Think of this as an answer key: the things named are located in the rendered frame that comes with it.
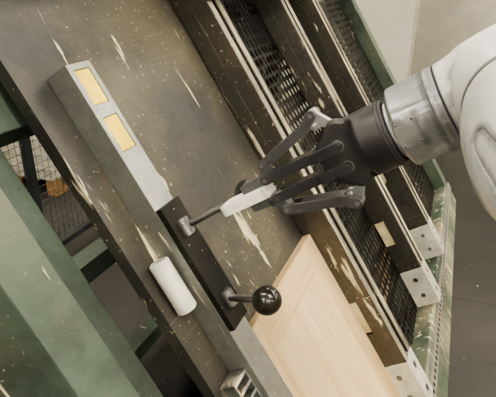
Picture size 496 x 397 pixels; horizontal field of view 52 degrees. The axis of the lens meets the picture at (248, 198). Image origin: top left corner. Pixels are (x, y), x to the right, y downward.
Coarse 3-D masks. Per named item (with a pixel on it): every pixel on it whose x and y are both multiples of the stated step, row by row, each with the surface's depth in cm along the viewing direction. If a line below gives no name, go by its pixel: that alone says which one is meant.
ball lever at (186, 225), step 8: (240, 184) 68; (240, 192) 67; (216, 208) 69; (184, 216) 71; (200, 216) 70; (208, 216) 70; (184, 224) 70; (192, 224) 71; (184, 232) 70; (192, 232) 71
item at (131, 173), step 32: (64, 96) 67; (96, 128) 67; (128, 128) 71; (128, 160) 69; (128, 192) 69; (160, 192) 71; (160, 224) 70; (160, 256) 72; (192, 288) 72; (224, 352) 74; (256, 352) 76; (256, 384) 74
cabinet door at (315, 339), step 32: (320, 256) 110; (288, 288) 94; (320, 288) 105; (256, 320) 83; (288, 320) 90; (320, 320) 100; (352, 320) 111; (288, 352) 87; (320, 352) 96; (352, 352) 106; (288, 384) 83; (320, 384) 91; (352, 384) 101; (384, 384) 112
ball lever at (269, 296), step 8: (224, 288) 73; (264, 288) 63; (272, 288) 64; (224, 296) 72; (232, 296) 71; (240, 296) 69; (248, 296) 68; (256, 296) 63; (264, 296) 63; (272, 296) 63; (280, 296) 64; (232, 304) 72; (256, 304) 63; (264, 304) 62; (272, 304) 63; (280, 304) 64; (264, 312) 63; (272, 312) 63
